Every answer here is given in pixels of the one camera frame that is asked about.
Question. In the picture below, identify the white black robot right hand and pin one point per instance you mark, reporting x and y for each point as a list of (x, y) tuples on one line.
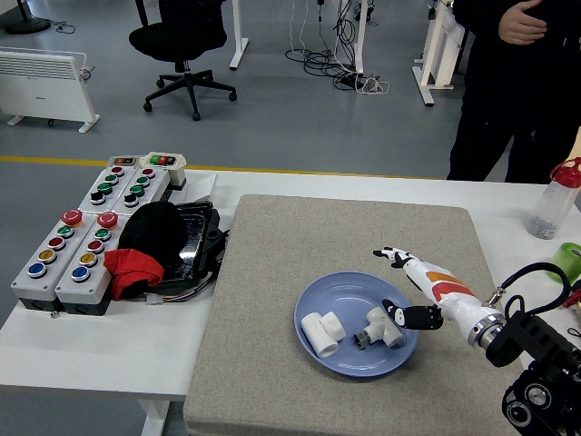
[(445, 290)]

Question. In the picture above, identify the white pipe tee metal nut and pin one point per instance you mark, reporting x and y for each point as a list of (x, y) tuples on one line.
[(386, 329)]

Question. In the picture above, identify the plain white pipe tee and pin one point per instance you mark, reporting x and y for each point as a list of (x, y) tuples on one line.
[(318, 333)]

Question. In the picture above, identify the blue plate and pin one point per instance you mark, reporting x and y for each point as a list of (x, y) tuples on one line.
[(354, 363)]

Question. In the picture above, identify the red clip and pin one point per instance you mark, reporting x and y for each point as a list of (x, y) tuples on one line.
[(574, 299)]

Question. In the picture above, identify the green tape roll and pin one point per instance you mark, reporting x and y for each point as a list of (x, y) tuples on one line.
[(569, 254)]

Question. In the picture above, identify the clear bottle red lid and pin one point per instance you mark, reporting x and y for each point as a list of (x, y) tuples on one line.
[(551, 204)]

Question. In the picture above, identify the grey-brown mat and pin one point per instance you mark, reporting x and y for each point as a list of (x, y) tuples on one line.
[(272, 272)]

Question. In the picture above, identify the person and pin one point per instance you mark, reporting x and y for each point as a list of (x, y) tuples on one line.
[(508, 100)]

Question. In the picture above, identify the black power strip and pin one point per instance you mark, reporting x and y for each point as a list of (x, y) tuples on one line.
[(348, 82)]

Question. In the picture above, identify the white desk with panel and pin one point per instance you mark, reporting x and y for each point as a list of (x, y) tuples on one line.
[(438, 50)]

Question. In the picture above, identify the glossy black tray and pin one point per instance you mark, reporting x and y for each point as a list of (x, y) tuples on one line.
[(195, 240)]

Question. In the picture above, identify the white paper card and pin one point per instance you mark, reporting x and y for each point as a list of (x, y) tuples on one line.
[(202, 186)]

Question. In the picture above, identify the person's right hand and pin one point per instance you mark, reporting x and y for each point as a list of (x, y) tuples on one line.
[(519, 25)]

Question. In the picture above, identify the black cloth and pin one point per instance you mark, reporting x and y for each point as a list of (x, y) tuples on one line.
[(154, 231)]

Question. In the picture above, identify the red cloth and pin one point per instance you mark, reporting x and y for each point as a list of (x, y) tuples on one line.
[(131, 270)]

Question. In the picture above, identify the four-button control box black knob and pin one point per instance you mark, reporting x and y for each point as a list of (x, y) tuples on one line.
[(111, 188), (147, 188)]

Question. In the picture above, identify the white table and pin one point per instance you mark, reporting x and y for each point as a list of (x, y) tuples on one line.
[(113, 354)]

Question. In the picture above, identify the five-button control box red mushroom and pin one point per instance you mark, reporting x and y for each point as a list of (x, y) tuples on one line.
[(86, 284), (41, 277)]

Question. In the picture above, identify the black office chair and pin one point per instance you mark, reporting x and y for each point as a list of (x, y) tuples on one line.
[(177, 38)]

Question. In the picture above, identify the white panel heater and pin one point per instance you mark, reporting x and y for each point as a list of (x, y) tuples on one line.
[(41, 82)]

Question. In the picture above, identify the black round stand base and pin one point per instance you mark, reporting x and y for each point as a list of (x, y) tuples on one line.
[(27, 25)]

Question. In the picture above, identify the cream switch box green red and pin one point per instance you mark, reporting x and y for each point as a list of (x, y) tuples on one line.
[(162, 164)]

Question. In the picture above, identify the small grey switch box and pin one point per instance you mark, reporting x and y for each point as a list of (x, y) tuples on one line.
[(123, 161)]

